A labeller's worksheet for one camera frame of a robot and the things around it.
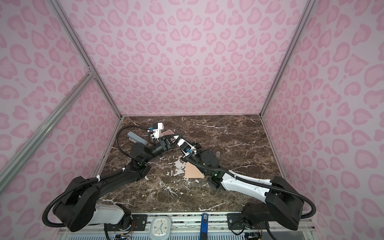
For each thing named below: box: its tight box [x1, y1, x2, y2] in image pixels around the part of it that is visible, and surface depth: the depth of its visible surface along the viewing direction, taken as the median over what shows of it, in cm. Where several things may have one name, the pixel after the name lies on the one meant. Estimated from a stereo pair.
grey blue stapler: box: [127, 131, 149, 146], surface depth 103 cm
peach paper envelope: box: [185, 162, 205, 179], surface depth 90 cm
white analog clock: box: [149, 215, 172, 240], surface depth 71 cm
